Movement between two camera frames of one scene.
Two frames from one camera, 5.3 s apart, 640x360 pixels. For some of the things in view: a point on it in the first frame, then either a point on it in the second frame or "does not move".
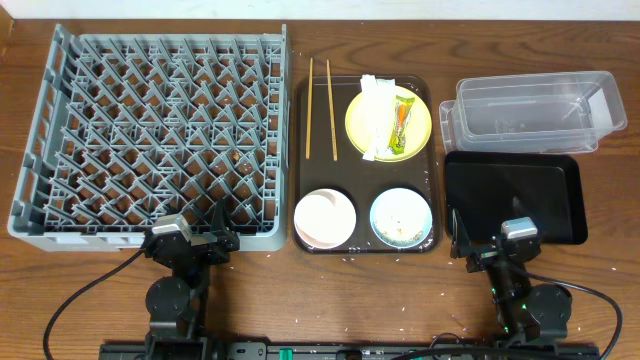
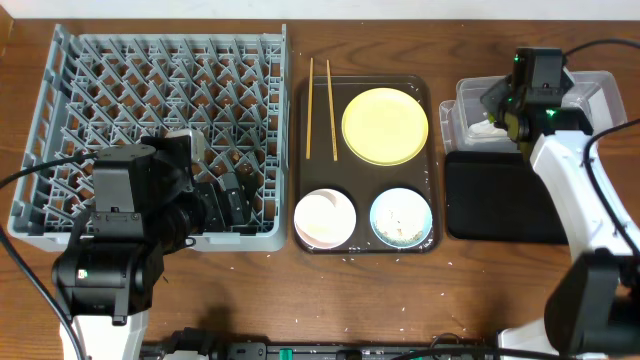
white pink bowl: (325, 218) does not move
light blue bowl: (401, 218) does not move
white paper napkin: (379, 103) → (485, 128)
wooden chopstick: (332, 110) does not move
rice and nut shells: (400, 223) does not move
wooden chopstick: (309, 109) does not move
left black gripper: (198, 245) → (212, 207)
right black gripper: (462, 243) → (491, 97)
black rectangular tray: (489, 187) does not move
